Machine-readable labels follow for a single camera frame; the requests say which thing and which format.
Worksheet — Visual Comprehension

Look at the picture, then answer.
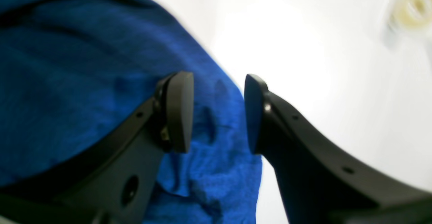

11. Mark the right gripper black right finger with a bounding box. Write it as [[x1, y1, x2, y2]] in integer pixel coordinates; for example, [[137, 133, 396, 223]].
[[244, 74, 432, 224]]

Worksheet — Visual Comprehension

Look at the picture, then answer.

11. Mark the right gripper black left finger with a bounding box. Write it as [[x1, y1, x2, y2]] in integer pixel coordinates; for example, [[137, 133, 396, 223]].
[[1, 72, 194, 224]]

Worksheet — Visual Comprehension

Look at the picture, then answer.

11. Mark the dark blue t-shirt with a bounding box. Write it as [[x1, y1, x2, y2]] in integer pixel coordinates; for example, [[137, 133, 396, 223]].
[[0, 0, 262, 224]]

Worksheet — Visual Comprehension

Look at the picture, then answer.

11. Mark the clear tape dispenser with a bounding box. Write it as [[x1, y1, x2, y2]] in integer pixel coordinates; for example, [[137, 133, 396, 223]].
[[385, 0, 432, 43]]

